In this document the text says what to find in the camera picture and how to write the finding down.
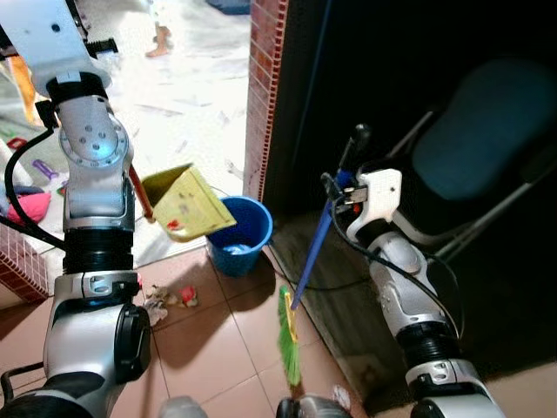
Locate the blue-handled green broom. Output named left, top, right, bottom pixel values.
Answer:
left=278, top=124, right=373, bottom=389

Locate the yellow dustpan with red handle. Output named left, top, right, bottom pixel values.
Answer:
left=128, top=162, right=237, bottom=244

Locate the person's foot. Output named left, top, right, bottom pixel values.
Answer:
left=144, top=0, right=174, bottom=59

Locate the blue plastic bucket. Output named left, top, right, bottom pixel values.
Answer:
left=206, top=195, right=274, bottom=279

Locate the red brick pillar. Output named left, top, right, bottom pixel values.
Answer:
left=243, top=0, right=289, bottom=203

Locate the dark folding chair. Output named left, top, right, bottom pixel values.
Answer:
left=381, top=57, right=557, bottom=264

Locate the pink toy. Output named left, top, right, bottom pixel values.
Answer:
left=7, top=185, right=52, bottom=225

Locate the small red wrapper piece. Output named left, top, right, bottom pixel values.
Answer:
left=178, top=285, right=200, bottom=308

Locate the white crumpled scrap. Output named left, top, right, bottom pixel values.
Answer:
left=332, top=386, right=352, bottom=411

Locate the grey right robot foot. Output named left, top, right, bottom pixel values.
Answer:
left=276, top=394, right=351, bottom=418

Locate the grey robot foot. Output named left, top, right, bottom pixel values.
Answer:
left=276, top=394, right=351, bottom=418
left=158, top=395, right=211, bottom=418

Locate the crumpled paper trash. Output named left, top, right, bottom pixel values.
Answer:
left=143, top=285, right=181, bottom=328

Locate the grey left robot foot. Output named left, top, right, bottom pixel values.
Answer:
left=158, top=395, right=211, bottom=418

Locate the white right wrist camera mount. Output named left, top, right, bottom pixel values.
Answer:
left=346, top=167, right=404, bottom=244

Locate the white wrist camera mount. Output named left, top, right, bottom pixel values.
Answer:
left=346, top=167, right=404, bottom=244
left=0, top=0, right=97, bottom=88

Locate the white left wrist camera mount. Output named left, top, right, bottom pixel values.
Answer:
left=0, top=0, right=97, bottom=88

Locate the orange white striped frame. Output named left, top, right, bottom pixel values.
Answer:
left=7, top=54, right=42, bottom=125

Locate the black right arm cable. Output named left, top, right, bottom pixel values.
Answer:
left=327, top=179, right=466, bottom=342

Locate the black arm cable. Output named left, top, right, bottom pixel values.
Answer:
left=3, top=103, right=69, bottom=253
left=327, top=179, right=466, bottom=342

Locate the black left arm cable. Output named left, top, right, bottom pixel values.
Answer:
left=3, top=103, right=69, bottom=253

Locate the low red brick wall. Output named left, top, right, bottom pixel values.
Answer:
left=0, top=222, right=50, bottom=307

